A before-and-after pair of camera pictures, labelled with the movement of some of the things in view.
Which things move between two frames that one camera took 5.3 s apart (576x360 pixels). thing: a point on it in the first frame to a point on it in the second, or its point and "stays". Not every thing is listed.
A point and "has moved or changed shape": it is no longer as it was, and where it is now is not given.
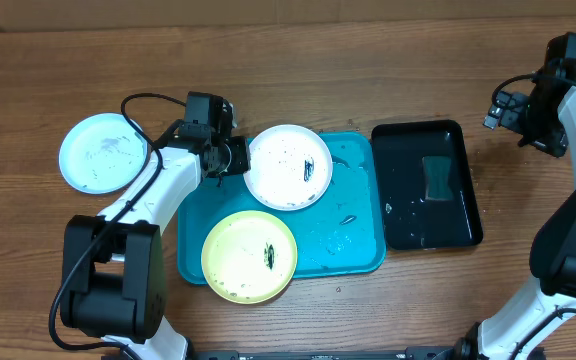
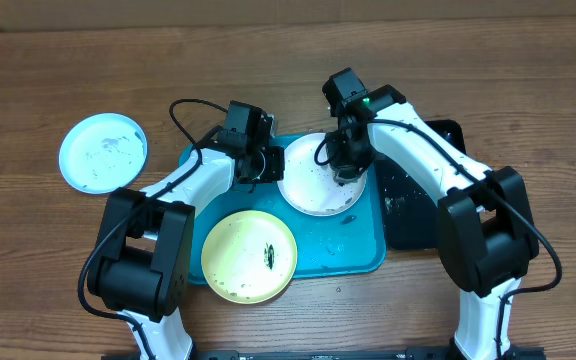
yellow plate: [249, 257] stays
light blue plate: [99, 154] stays
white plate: [290, 167] has moved or changed shape
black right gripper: [554, 143] to [341, 163]
